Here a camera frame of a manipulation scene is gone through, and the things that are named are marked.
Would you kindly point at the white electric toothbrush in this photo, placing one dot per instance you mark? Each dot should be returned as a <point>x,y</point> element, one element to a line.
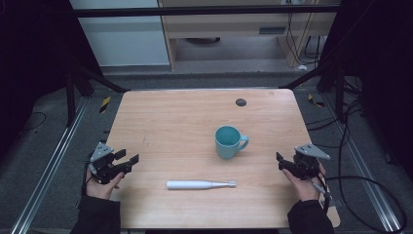
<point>188,184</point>

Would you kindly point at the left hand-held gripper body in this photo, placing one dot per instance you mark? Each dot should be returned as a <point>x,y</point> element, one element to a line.
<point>101,152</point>

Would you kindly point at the person's left hand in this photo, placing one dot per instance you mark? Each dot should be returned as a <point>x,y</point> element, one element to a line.
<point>102,191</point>

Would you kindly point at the black metal stand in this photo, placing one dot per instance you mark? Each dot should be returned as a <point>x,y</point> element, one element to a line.
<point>69,97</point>
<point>339,94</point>

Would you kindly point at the black horizontal bar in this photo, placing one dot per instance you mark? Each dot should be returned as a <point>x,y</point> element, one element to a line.
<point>195,11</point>

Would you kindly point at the teal mug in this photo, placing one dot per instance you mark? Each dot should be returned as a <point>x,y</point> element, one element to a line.
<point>227,148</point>

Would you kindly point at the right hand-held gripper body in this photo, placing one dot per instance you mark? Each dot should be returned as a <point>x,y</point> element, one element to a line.
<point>307,164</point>

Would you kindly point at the black curtain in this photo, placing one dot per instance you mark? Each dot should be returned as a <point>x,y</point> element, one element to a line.
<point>29,65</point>
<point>383,65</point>

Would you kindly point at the person's right hand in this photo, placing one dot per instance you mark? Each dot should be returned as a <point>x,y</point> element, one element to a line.
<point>307,190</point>

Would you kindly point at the grey table grommet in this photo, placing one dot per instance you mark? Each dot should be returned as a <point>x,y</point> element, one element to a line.
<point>241,102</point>

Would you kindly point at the light wooden desk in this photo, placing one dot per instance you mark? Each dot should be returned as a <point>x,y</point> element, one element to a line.
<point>227,24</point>

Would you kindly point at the white cabinet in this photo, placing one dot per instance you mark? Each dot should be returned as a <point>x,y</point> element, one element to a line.
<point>125,42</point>

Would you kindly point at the aluminium floor rail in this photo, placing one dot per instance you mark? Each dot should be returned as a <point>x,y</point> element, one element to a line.
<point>363,175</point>
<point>48,169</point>

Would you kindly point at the small white floor object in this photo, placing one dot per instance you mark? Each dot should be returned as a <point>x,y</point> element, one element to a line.
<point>302,67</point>

